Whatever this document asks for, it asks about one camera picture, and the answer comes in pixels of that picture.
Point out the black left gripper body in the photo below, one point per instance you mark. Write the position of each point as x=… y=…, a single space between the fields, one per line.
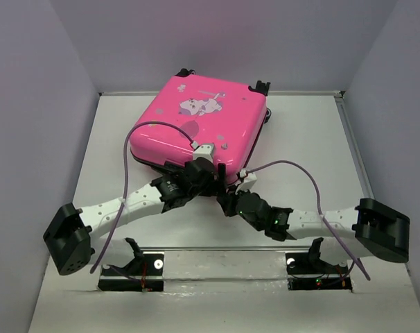
x=210 y=187

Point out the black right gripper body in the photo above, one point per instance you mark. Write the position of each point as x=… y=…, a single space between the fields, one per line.
x=260 y=227

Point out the pink hard-shell suitcase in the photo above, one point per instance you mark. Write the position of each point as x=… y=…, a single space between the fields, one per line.
x=207 y=110

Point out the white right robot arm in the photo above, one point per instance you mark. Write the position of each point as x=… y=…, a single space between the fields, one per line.
x=369 y=229

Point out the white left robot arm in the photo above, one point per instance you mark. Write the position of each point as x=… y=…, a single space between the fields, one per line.
x=79 y=237

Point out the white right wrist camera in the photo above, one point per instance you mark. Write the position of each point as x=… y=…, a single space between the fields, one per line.
x=246 y=180

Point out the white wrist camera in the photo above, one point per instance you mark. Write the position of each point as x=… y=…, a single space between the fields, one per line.
x=205 y=150
x=246 y=180

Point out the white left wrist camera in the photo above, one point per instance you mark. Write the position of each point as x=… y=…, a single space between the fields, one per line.
x=205 y=150

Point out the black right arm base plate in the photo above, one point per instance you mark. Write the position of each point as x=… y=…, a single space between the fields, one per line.
x=304 y=275

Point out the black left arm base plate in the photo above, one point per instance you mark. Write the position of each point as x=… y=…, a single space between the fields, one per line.
x=140 y=275

